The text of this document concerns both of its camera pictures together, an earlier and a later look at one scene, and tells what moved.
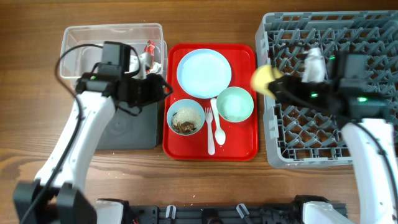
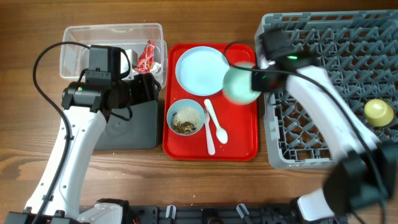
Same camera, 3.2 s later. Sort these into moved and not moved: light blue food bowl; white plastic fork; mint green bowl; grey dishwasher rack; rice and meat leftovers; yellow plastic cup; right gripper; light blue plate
Moved: mint green bowl; right gripper; yellow plastic cup
Not moved: light blue food bowl; white plastic fork; light blue plate; rice and meat leftovers; grey dishwasher rack
